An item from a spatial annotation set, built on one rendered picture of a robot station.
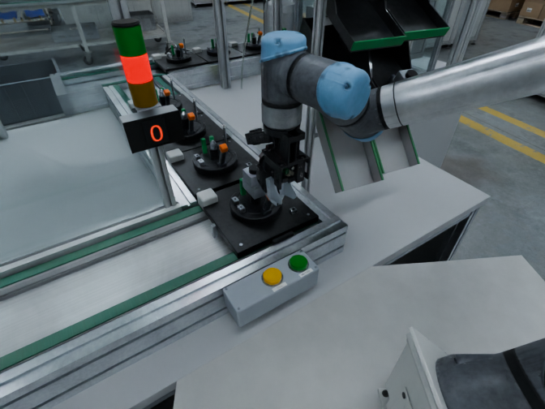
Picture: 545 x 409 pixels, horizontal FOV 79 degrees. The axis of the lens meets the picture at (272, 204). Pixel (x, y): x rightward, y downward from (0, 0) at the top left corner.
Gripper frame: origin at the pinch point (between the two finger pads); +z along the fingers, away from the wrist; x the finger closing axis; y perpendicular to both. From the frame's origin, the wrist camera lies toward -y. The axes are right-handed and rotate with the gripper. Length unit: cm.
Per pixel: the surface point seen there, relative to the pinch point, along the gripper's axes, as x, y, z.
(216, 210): -9.8, -13.7, 9.2
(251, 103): 45, -92, 20
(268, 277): -9.7, 12.3, 9.0
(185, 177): -11.1, -32.6, 9.2
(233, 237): -10.3, -2.4, 9.2
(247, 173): -1.9, -9.5, -2.3
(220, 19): 43, -116, -14
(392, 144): 45.1, -4.5, 1.5
